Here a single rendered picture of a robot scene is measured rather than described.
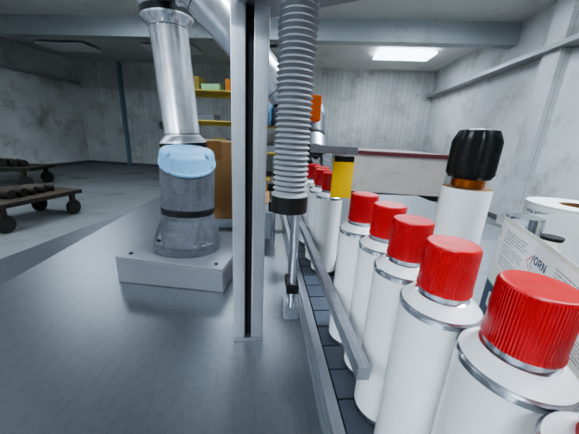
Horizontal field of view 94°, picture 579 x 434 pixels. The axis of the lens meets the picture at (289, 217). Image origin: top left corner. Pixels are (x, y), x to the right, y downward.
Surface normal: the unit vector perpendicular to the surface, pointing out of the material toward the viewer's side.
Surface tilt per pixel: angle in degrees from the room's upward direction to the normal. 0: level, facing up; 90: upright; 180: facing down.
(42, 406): 0
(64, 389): 0
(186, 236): 72
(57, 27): 90
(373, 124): 90
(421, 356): 90
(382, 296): 90
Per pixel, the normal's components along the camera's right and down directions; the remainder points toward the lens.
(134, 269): -0.10, 0.28
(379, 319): -0.78, 0.14
